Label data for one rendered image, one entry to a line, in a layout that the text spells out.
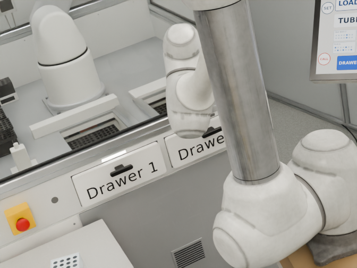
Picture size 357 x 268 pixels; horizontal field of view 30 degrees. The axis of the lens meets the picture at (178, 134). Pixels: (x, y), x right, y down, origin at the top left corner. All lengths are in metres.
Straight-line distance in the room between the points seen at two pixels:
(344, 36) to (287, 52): 1.85
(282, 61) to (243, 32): 2.88
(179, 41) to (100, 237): 0.69
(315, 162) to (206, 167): 0.80
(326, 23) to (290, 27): 1.69
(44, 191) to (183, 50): 0.66
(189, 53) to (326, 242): 0.56
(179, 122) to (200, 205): 0.68
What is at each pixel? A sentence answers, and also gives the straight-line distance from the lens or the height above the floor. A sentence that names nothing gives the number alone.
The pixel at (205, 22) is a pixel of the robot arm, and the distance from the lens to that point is 1.22.
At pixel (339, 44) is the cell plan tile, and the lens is 2.20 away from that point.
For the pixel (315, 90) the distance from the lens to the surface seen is 3.96.
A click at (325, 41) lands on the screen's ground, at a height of 1.06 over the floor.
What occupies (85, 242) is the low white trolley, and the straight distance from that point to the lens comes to 2.04.
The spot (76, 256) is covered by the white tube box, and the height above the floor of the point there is 0.79.
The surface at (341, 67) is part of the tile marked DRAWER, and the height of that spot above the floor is 0.99.
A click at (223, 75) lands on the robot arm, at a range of 1.25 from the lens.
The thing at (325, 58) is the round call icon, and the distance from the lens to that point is 2.20.
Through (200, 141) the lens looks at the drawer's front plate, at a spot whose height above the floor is 0.87.
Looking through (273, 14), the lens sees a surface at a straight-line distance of 4.01.
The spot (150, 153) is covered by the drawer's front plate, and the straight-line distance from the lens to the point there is 2.09.
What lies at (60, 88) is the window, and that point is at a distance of 1.97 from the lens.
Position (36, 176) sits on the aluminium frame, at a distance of 2.03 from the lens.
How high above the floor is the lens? 1.87
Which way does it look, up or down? 27 degrees down
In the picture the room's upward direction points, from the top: 15 degrees counter-clockwise
